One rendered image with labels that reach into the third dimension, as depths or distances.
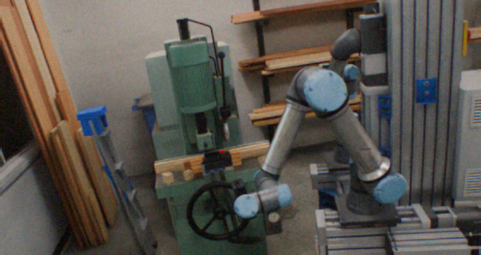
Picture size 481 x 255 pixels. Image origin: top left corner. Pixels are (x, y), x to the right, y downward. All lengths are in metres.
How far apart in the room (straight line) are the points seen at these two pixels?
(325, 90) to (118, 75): 3.24
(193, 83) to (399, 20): 0.87
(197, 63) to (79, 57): 2.65
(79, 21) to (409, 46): 3.34
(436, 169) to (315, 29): 2.84
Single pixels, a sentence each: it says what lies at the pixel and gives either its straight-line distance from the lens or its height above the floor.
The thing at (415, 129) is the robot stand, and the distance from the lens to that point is 1.63.
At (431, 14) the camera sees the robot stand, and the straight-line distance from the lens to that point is 1.56.
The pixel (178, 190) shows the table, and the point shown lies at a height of 0.87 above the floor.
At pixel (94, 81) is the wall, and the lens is 4.22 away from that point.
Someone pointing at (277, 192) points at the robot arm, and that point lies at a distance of 1.24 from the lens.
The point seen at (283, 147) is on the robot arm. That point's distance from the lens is 1.31.
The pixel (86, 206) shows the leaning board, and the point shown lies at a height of 0.35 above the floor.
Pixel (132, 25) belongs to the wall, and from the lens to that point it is 4.09.
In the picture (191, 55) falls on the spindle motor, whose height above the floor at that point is 1.46.
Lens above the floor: 1.61
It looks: 20 degrees down
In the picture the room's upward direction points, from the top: 9 degrees counter-clockwise
